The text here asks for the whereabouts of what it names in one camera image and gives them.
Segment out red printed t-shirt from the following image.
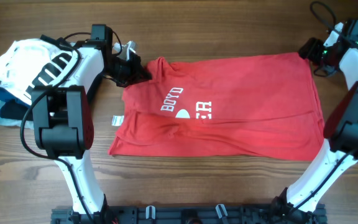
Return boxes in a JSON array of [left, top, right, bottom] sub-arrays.
[[108, 53, 324, 161]]

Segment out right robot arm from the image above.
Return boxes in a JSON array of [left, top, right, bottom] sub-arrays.
[[269, 19, 358, 223]]

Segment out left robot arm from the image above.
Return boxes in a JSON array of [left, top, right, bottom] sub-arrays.
[[26, 24, 152, 223]]

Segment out white folded shirt black letters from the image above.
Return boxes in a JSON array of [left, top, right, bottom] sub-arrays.
[[0, 39, 75, 105]]

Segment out black folded garment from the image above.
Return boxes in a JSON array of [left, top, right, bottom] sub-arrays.
[[0, 34, 104, 122]]

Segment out dark blue folded garment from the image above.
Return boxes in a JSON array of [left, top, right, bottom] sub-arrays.
[[0, 87, 30, 108]]

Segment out light blue folded garment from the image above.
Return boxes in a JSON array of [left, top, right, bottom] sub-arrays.
[[0, 101, 28, 127]]

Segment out left black cable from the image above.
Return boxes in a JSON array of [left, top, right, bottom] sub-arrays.
[[19, 32, 124, 224]]

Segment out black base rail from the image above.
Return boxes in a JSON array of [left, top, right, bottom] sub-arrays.
[[50, 204, 328, 224]]

